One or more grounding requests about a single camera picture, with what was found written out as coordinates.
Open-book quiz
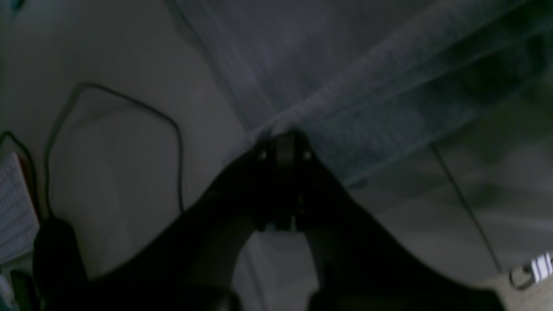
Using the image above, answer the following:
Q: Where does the black cable on table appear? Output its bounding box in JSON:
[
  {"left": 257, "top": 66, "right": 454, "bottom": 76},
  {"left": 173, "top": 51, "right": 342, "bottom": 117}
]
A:
[{"left": 42, "top": 81, "right": 185, "bottom": 221}]

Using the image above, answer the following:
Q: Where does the grey T-shirt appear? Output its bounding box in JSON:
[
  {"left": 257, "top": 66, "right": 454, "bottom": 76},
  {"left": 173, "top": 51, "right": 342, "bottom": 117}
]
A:
[{"left": 168, "top": 0, "right": 552, "bottom": 185}]

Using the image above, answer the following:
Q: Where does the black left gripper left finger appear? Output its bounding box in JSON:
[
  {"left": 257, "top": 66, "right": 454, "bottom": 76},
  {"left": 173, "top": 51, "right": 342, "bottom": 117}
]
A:
[{"left": 41, "top": 135, "right": 286, "bottom": 311}]

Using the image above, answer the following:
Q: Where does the white paper stack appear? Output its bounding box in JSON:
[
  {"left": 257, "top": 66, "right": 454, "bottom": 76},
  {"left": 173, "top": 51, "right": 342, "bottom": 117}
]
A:
[{"left": 0, "top": 153, "right": 40, "bottom": 264}]

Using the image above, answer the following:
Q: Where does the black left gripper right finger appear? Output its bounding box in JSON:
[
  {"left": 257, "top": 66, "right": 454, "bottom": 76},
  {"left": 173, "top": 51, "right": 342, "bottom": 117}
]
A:
[{"left": 292, "top": 132, "right": 505, "bottom": 311}]

